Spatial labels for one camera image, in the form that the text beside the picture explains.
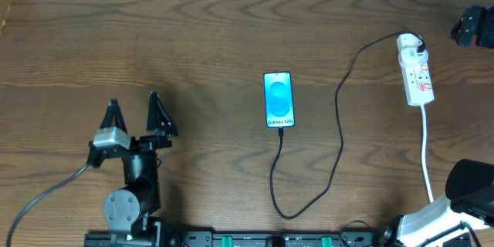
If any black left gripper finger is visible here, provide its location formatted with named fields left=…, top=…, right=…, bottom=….
left=100, top=99, right=127, bottom=133
left=147, top=91, right=178, bottom=137

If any black charging cable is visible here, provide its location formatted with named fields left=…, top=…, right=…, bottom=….
left=269, top=29, right=427, bottom=221

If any blue Galaxy smartphone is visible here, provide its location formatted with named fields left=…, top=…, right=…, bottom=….
left=263, top=72, right=295, bottom=128

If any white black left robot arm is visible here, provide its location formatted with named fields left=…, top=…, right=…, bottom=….
left=84, top=91, right=178, bottom=246

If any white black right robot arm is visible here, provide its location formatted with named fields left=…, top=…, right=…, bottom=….
left=378, top=32, right=493, bottom=246

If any white USB charger plug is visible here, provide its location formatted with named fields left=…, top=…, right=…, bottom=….
left=397, top=33, right=425, bottom=63

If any white power strip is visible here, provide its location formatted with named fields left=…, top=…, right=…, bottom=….
left=398, top=49, right=435, bottom=107

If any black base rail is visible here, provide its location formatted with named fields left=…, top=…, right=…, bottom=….
left=83, top=231, right=379, bottom=247

